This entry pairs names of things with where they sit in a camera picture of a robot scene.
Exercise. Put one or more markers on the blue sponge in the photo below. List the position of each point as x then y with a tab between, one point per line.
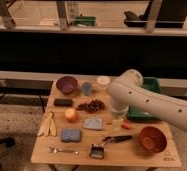
71	135

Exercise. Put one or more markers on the grey blue cloth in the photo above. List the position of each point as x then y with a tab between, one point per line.
93	123

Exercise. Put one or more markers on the green tray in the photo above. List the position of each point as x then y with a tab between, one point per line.
151	84

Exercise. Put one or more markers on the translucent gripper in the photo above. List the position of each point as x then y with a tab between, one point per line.
117	119

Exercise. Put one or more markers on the green box on shelf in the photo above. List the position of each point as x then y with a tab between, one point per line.
85	20

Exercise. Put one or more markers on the black object on shelf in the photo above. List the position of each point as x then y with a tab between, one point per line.
172	14

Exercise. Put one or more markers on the orange carrot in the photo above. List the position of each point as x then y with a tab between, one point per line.
125	125

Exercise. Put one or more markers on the metal fork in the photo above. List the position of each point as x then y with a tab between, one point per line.
56	150

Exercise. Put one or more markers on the bunch of bananas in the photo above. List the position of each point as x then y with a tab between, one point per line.
48	126

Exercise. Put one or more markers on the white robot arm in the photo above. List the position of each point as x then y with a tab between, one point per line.
126	90

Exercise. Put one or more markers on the bunch of dark grapes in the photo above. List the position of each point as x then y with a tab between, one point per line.
93	106

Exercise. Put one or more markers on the purple bowl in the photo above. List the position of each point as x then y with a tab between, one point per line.
67	84

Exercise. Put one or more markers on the black handled tool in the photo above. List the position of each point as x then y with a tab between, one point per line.
116	139

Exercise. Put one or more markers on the orange bowl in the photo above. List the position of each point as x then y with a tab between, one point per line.
152	139

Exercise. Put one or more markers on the peach fruit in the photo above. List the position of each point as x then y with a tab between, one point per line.
71	115

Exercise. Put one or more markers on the white cup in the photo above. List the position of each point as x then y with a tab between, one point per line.
103	82

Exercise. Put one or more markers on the black binder clip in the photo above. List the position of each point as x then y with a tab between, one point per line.
97	151

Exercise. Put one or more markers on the blue cup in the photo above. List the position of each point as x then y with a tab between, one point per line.
87	88

